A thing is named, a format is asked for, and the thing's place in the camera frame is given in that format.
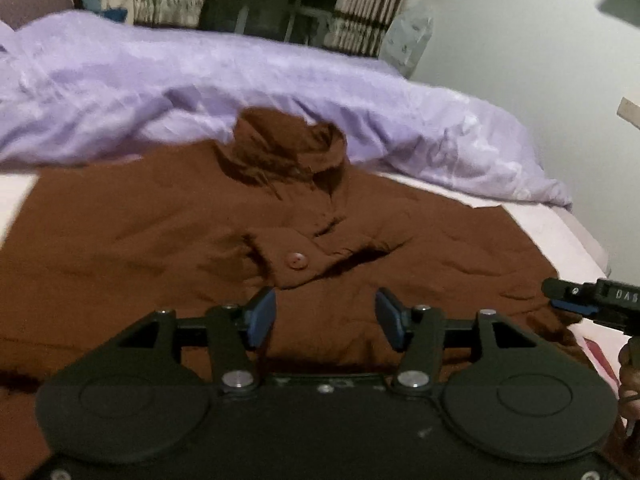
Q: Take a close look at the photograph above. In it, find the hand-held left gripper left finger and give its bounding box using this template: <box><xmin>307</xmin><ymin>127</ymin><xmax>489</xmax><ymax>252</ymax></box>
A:
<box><xmin>116</xmin><ymin>287</ymin><xmax>277</xmax><ymax>395</ymax></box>

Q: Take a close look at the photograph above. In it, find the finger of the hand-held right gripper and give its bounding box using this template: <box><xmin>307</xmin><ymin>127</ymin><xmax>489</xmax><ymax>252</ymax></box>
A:
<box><xmin>541</xmin><ymin>277</ymin><xmax>601</xmax><ymax>322</ymax></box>

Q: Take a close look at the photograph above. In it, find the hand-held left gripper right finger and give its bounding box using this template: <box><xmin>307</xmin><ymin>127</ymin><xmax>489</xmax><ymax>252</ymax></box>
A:
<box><xmin>375</xmin><ymin>287</ymin><xmax>539</xmax><ymax>396</ymax></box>

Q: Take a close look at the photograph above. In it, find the brown coat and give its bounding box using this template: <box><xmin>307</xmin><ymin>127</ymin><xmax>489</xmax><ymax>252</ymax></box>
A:
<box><xmin>0</xmin><ymin>106</ymin><xmax>601</xmax><ymax>480</ymax></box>

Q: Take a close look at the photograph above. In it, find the person's right hand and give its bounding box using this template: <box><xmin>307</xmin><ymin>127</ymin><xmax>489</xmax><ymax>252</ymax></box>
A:
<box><xmin>617</xmin><ymin>335</ymin><xmax>640</xmax><ymax>426</ymax></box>

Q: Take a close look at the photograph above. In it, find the pink printed bed sheet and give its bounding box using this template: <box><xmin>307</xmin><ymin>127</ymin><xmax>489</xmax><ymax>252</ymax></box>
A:
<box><xmin>0</xmin><ymin>172</ymin><xmax>626</xmax><ymax>411</ymax></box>

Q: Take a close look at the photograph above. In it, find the purple duvet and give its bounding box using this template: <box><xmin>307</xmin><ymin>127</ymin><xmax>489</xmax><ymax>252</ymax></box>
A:
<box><xmin>0</xmin><ymin>11</ymin><xmax>573</xmax><ymax>209</ymax></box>

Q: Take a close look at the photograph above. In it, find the fan in plastic cover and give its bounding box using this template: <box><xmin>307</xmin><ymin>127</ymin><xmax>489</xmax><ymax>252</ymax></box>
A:
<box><xmin>379</xmin><ymin>4</ymin><xmax>435</xmax><ymax>80</ymax></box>

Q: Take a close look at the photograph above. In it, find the dark window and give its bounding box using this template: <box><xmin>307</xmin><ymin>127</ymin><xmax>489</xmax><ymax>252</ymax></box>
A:
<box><xmin>199</xmin><ymin>0</ymin><xmax>357</xmax><ymax>47</ymax></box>

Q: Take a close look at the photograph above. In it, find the brown pillow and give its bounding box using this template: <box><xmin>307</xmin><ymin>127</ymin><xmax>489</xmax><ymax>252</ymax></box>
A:
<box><xmin>0</xmin><ymin>0</ymin><xmax>75</xmax><ymax>32</ymax></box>

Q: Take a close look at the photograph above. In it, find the beige wall socket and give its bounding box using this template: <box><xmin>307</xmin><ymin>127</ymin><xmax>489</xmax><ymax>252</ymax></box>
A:
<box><xmin>617</xmin><ymin>96</ymin><xmax>640</xmax><ymax>130</ymax></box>

